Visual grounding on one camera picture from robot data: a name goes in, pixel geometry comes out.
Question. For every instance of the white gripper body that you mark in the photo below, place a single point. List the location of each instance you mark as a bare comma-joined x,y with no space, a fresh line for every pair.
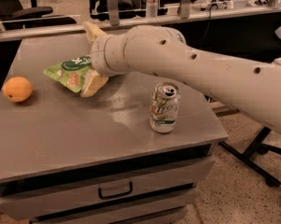
97,57

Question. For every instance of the orange fruit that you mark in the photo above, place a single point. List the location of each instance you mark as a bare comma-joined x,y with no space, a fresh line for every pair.
17,89

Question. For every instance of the grey drawer cabinet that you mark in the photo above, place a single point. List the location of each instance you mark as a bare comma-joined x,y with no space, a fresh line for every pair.
162,185

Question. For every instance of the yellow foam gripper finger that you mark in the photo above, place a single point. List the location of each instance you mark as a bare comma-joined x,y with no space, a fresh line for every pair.
92,31
93,82

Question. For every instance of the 7up soda can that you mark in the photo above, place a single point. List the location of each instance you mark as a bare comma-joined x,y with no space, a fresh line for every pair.
164,106

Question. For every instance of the clear plastic water bottle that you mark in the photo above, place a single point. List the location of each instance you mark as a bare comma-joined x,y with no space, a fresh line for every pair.
152,8

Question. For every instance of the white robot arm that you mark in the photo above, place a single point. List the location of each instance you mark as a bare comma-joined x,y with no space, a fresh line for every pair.
253,88

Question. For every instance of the black drawer handle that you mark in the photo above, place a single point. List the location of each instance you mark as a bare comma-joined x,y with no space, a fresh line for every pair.
114,190

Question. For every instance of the green rice chip bag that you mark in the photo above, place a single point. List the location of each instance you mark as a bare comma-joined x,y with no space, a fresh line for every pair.
70,73

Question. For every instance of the black office chair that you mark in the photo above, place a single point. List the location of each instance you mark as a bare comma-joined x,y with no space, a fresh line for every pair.
14,16

